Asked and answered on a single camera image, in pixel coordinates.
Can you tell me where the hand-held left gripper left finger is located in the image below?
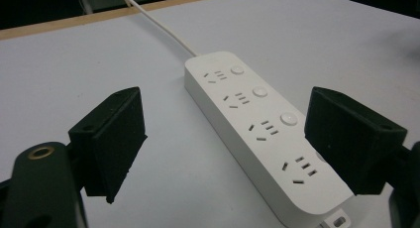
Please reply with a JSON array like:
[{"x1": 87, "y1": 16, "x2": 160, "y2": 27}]
[{"x1": 67, "y1": 86, "x2": 149, "y2": 204}]

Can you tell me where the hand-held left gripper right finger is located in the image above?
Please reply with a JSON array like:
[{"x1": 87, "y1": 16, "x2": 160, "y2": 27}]
[{"x1": 303, "y1": 86, "x2": 408, "y2": 196}]

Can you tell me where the white power strip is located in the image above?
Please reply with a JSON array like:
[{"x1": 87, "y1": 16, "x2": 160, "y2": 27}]
[{"x1": 183, "y1": 51, "x2": 355, "y2": 228}]

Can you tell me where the small white plug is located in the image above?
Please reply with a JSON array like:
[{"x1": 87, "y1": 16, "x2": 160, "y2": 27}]
[{"x1": 319, "y1": 209, "x2": 353, "y2": 228}]

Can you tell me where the white power cable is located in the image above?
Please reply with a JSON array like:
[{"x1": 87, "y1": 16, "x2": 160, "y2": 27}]
[{"x1": 121, "y1": 0, "x2": 198, "y2": 57}]

